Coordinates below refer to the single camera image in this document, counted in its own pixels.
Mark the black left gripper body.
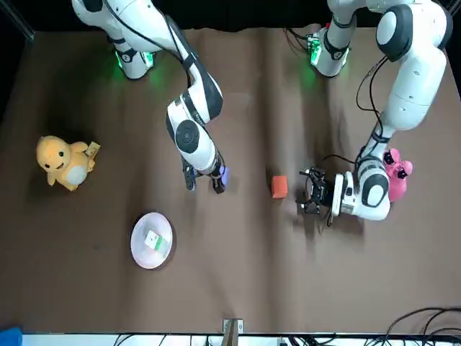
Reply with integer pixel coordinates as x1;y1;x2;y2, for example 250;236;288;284
319;174;339;215

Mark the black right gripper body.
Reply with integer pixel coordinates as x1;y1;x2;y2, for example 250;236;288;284
194;148;227;179

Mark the purple foam block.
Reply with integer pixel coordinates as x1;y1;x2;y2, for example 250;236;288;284
218;166;232;191

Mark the orange foam block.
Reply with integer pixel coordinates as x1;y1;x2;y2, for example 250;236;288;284
271;175;289;200

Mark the pink plush toy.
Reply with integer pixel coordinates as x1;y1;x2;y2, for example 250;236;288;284
383;147;414;203

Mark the small puzzle cube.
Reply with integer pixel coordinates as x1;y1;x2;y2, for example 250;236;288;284
143;230;171;254

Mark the white round plate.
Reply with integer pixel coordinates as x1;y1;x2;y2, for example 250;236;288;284
130;211;177;270

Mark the yellow plush toy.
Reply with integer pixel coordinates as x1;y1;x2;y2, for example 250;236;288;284
35;135;102;192

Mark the white desk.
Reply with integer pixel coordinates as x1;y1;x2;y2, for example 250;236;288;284
21;333;461;346

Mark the blue plastic tray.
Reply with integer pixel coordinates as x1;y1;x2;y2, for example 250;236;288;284
0;326;24;346

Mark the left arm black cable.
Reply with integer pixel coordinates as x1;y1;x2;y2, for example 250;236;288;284
322;59;392;229

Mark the aluminium frame post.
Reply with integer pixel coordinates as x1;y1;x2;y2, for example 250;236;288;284
222;318;244;346

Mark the black desk cable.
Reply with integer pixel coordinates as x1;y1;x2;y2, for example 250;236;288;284
384;306;461;346

